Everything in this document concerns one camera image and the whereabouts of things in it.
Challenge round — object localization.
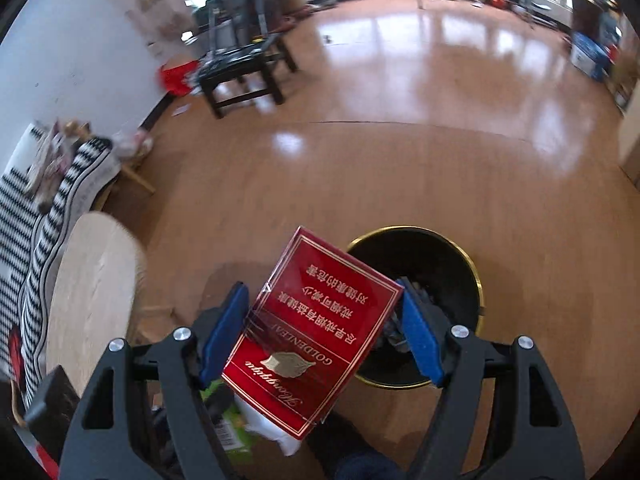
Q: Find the red cigarette carton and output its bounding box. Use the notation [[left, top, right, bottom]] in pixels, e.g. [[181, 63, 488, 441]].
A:
[[222, 228, 404, 440]]

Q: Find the white torn paper piece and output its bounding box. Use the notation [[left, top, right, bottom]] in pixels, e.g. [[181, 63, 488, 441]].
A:
[[234, 394, 302, 457]]

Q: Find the black side table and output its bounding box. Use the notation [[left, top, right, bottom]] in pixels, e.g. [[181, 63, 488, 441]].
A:
[[196, 0, 298, 119]]

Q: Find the green barcode snack wrapper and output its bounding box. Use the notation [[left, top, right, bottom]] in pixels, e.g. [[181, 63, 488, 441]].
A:
[[201, 379, 254, 465]]

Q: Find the pink patterned pillow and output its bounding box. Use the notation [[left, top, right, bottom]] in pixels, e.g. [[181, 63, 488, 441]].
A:
[[24, 119, 76, 214]]

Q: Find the black trash bin gold rim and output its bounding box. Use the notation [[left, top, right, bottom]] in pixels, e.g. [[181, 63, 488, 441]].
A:
[[347, 226, 484, 389]]

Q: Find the black and white striped sofa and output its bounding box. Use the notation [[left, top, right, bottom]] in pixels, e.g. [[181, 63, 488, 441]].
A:
[[1, 122, 120, 405]]

